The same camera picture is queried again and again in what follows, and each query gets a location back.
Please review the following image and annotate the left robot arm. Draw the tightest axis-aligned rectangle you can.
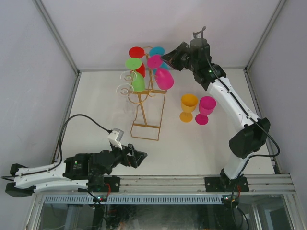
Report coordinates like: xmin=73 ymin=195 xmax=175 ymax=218
xmin=5 ymin=144 xmax=148 ymax=197

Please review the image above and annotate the left aluminium frame post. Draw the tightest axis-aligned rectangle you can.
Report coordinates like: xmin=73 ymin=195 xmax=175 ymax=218
xmin=33 ymin=0 xmax=81 ymax=74

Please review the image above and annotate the right aluminium frame post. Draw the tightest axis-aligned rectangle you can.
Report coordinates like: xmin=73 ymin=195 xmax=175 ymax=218
xmin=244 ymin=0 xmax=288 ymax=71

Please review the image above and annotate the rear clear wine glass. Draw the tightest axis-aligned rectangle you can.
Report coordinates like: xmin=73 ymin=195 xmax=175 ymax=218
xmin=120 ymin=70 xmax=137 ymax=83

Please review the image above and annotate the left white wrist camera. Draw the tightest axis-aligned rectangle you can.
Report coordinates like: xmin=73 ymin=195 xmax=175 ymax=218
xmin=107 ymin=128 xmax=124 ymax=150

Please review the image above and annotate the red plastic wine glass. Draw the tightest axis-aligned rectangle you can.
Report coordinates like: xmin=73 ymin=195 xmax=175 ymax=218
xmin=129 ymin=46 xmax=146 ymax=77

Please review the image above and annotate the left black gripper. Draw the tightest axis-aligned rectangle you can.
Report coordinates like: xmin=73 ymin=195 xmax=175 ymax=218
xmin=111 ymin=140 xmax=147 ymax=169

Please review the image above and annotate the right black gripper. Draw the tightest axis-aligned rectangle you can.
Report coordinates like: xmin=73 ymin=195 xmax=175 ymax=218
xmin=160 ymin=42 xmax=197 ymax=72

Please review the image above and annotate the left black base bracket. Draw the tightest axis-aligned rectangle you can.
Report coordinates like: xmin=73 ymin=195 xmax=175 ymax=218
xmin=93 ymin=176 xmax=120 ymax=192

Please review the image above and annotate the orange plastic wine glass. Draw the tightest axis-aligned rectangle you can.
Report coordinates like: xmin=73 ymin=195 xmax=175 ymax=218
xmin=179 ymin=93 xmax=198 ymax=123

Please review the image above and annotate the camera black cable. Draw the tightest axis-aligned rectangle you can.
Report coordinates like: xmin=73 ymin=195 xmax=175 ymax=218
xmin=193 ymin=26 xmax=281 ymax=202
xmin=0 ymin=114 xmax=113 ymax=180

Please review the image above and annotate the right green led board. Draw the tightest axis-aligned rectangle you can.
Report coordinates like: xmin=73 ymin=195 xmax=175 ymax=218
xmin=222 ymin=195 xmax=239 ymax=208

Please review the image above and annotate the left green led board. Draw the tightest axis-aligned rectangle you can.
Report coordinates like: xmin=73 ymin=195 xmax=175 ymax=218
xmin=94 ymin=195 xmax=108 ymax=202

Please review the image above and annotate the cyan plastic wine glass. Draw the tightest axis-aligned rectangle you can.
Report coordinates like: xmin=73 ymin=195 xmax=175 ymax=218
xmin=147 ymin=46 xmax=169 ymax=69

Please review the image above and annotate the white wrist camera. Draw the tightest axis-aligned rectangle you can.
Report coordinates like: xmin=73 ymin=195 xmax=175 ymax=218
xmin=107 ymin=128 xmax=124 ymax=150
xmin=191 ymin=31 xmax=205 ymax=44

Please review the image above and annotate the right camera black cable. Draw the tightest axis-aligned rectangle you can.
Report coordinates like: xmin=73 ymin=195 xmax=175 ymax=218
xmin=193 ymin=26 xmax=281 ymax=202

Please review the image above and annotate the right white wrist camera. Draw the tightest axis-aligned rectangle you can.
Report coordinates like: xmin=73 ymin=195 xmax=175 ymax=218
xmin=191 ymin=31 xmax=205 ymax=44

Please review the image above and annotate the front clear wine glass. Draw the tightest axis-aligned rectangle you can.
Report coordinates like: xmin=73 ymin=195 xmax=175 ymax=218
xmin=116 ymin=83 xmax=134 ymax=103

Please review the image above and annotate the blue slotted cable duct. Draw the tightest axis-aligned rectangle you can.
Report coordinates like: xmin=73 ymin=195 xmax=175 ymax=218
xmin=44 ymin=194 xmax=223 ymax=205

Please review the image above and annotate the gold wire glass rack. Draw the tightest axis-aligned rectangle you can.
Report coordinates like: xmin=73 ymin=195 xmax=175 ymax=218
xmin=130 ymin=46 xmax=167 ymax=141

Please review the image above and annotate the magenta wine glass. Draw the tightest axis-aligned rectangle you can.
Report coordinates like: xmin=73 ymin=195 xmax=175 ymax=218
xmin=147 ymin=55 xmax=174 ymax=91
xmin=195 ymin=96 xmax=217 ymax=125

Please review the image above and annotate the right black base bracket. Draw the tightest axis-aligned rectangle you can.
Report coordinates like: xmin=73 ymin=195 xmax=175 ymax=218
xmin=204 ymin=176 xmax=249 ymax=193

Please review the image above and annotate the black base bracket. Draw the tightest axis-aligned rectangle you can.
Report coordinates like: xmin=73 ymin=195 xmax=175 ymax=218
xmin=204 ymin=176 xmax=249 ymax=193
xmin=93 ymin=176 xmax=120 ymax=192

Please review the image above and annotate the green led board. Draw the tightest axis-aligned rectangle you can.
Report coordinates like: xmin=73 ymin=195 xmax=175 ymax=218
xmin=222 ymin=195 xmax=239 ymax=208
xmin=94 ymin=195 xmax=108 ymax=202

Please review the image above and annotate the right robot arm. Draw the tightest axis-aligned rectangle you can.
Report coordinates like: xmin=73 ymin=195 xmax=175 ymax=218
xmin=161 ymin=38 xmax=271 ymax=191

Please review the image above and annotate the aluminium front rail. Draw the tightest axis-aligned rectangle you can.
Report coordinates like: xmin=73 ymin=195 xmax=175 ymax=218
xmin=111 ymin=174 xmax=295 ymax=195

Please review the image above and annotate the aluminium frame post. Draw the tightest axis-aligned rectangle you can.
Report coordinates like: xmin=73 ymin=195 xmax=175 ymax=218
xmin=244 ymin=0 xmax=288 ymax=71
xmin=33 ymin=0 xmax=81 ymax=74

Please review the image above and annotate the green plastic wine glass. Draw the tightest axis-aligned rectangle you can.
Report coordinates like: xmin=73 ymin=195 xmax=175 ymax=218
xmin=125 ymin=57 xmax=145 ymax=92

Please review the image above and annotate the left camera black cable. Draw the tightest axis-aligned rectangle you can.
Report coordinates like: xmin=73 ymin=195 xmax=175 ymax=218
xmin=0 ymin=114 xmax=113 ymax=180

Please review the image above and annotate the clear wine glass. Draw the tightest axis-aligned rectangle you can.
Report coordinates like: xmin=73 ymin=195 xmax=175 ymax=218
xmin=120 ymin=70 xmax=137 ymax=83
xmin=116 ymin=83 xmax=134 ymax=103

